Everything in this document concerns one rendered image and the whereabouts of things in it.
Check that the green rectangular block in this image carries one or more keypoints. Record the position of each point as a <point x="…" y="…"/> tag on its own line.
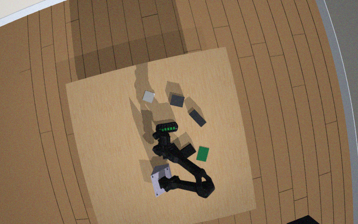
<point x="202" y="154"/>

